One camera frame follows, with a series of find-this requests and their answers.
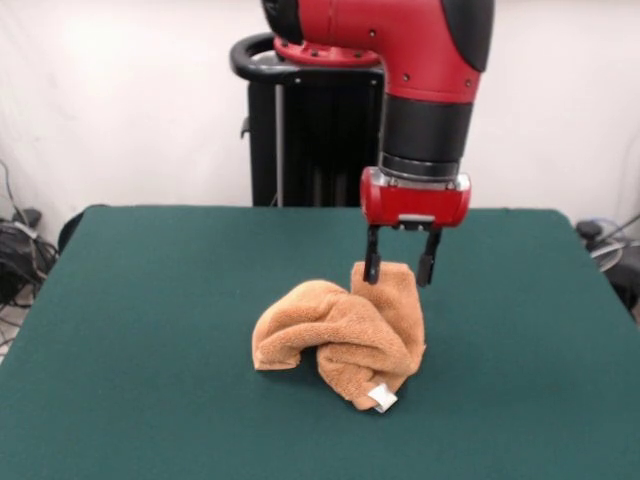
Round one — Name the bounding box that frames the small black power brick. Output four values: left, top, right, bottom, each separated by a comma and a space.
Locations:
12, 207, 44, 227

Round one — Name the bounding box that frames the dark green table cloth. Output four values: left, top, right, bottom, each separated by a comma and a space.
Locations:
0, 203, 640, 480

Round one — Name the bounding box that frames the black robot pedestal with handle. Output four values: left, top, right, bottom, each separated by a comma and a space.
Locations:
229, 30, 401, 207

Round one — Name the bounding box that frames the bundle of black cables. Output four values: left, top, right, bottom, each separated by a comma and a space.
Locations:
0, 159, 61, 361

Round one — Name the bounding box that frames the tan terry towel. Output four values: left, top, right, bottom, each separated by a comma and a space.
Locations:
252, 260, 428, 415

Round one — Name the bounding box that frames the black bulky object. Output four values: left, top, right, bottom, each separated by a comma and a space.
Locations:
607, 259, 640, 321

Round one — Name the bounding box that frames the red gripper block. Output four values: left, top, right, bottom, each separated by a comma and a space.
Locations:
360, 166, 472, 288

